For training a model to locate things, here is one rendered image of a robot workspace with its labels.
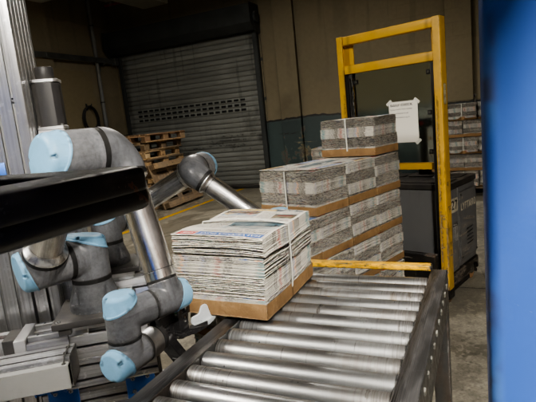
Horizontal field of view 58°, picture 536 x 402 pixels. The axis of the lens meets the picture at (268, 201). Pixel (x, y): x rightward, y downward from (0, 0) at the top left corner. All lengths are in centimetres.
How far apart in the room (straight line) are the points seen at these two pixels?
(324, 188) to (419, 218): 127
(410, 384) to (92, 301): 93
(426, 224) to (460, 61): 544
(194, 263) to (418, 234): 245
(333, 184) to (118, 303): 160
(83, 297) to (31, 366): 22
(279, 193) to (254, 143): 718
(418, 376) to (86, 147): 86
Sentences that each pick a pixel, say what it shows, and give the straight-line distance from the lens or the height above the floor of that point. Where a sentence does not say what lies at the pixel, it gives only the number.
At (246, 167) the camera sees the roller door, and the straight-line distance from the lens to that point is 982.
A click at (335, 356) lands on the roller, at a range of 113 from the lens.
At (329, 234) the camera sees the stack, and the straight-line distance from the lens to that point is 249.
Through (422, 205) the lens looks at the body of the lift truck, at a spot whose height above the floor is 64.
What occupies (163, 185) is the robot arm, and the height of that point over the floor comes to 111.
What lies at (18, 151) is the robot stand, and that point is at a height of 131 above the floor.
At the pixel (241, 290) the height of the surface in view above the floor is 89.
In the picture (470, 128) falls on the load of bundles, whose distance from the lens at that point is 714.
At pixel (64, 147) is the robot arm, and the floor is 131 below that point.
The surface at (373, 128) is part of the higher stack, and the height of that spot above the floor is 122.
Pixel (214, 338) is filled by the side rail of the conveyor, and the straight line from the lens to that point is 127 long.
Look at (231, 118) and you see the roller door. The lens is 989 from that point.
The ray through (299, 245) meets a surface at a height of 94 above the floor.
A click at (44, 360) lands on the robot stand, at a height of 74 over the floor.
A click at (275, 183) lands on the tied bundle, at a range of 253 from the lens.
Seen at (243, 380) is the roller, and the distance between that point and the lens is 108.
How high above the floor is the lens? 133
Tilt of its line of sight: 9 degrees down
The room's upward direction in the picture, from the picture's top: 6 degrees counter-clockwise
